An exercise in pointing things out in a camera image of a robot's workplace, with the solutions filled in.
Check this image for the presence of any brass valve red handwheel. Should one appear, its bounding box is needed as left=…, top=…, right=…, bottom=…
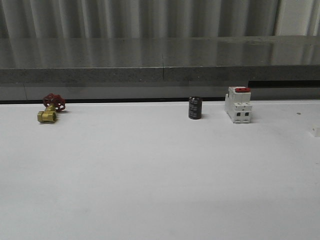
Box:
left=37, top=93, right=66, bottom=123

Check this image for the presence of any grey stone countertop ledge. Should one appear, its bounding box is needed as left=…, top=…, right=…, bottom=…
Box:
left=0, top=36, right=320, bottom=88

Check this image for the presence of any white circuit breaker red switch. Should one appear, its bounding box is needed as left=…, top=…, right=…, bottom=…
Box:
left=224, top=86, right=252, bottom=124

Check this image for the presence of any white plastic block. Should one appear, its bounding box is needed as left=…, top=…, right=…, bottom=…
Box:
left=309, top=125, right=320, bottom=138

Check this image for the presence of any black cylindrical capacitor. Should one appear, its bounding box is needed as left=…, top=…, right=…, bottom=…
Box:
left=188, top=96, right=203, bottom=120

